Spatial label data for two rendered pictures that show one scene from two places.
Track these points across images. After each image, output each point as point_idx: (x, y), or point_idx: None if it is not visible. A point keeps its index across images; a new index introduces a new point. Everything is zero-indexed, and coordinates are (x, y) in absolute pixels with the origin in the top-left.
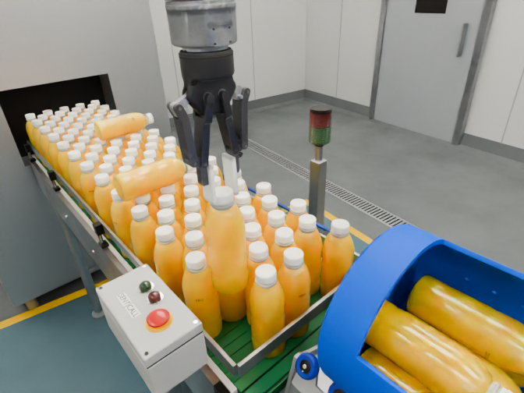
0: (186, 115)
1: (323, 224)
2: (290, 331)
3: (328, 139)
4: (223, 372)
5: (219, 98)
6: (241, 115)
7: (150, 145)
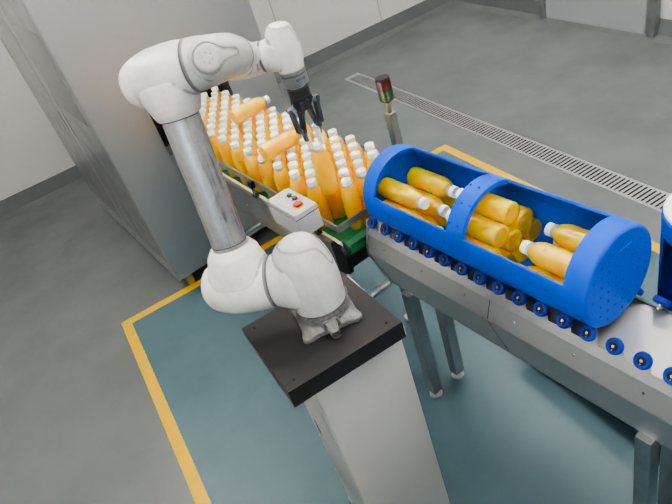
0: (294, 114)
1: None
2: (365, 211)
3: (391, 97)
4: (335, 237)
5: (306, 103)
6: (317, 107)
7: (273, 121)
